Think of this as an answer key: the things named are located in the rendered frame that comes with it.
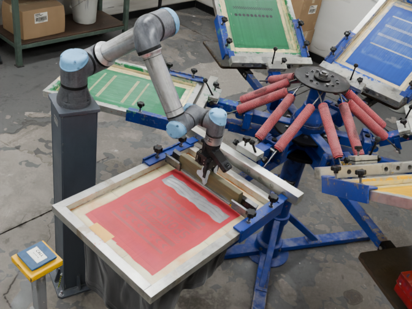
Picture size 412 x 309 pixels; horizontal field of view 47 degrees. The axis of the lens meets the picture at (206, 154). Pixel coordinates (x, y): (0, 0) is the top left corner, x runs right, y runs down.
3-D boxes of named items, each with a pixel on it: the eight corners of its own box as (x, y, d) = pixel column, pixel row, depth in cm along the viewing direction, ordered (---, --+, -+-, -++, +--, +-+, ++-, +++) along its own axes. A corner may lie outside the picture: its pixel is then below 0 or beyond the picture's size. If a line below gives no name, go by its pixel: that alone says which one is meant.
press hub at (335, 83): (272, 282, 304) (338, 96, 228) (226, 247, 323) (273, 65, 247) (305, 253, 330) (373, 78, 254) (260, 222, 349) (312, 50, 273)
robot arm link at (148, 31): (138, 16, 171) (187, 138, 185) (155, 9, 180) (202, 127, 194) (116, 25, 178) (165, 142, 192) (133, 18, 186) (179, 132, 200)
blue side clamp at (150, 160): (148, 175, 221) (149, 163, 217) (141, 170, 224) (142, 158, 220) (192, 154, 241) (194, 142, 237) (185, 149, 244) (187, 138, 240)
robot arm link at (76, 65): (53, 81, 207) (53, 52, 199) (75, 72, 217) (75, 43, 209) (75, 91, 203) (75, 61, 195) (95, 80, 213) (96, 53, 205)
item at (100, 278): (144, 349, 195) (155, 280, 171) (79, 282, 217) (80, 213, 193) (151, 344, 197) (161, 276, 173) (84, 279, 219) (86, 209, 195)
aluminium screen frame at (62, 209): (149, 305, 162) (151, 297, 160) (51, 212, 190) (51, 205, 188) (279, 209, 214) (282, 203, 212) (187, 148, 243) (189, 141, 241)
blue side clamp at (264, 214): (239, 243, 194) (243, 231, 190) (230, 236, 197) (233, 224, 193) (281, 213, 214) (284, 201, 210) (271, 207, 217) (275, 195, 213)
